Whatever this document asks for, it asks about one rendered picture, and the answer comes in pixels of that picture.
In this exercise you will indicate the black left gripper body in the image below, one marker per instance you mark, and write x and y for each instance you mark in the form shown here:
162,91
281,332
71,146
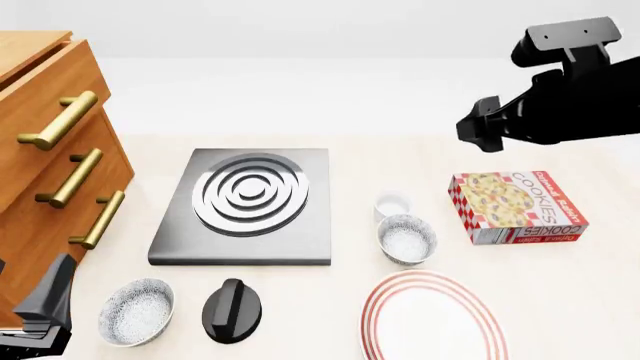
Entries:
35,339

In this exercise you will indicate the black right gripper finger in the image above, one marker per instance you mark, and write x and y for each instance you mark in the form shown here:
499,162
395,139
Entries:
467,129

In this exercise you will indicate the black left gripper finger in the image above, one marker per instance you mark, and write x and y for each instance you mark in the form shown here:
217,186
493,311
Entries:
50,292

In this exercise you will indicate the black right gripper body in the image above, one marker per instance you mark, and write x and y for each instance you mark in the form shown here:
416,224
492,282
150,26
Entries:
489,123

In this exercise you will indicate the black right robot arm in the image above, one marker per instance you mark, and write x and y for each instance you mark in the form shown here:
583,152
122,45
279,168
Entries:
585,101

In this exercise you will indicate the patterned black white bowl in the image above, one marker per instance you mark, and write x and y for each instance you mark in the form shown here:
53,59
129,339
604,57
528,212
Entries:
406,240
135,313

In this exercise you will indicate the small white ramekin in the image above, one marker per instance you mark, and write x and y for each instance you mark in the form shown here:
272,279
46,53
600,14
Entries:
392,206

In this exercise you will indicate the flat grey plate on stalk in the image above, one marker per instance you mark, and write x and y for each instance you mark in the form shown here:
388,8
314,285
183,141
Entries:
570,33

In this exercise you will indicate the white plate with red rings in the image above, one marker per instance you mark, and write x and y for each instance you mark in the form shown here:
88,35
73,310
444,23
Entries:
430,322

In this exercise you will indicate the flat stove plate with rings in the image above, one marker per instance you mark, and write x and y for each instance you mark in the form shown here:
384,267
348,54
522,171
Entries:
250,240

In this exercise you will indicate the wooden cabinet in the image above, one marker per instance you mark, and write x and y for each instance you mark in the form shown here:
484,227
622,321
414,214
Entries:
30,232

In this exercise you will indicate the printed cookies box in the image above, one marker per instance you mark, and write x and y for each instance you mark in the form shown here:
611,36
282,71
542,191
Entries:
515,210

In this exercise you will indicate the round black stove knob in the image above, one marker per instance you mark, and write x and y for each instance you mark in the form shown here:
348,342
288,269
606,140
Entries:
231,311

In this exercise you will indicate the wooden drawer, slightly open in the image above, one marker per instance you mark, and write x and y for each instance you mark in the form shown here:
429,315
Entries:
35,101

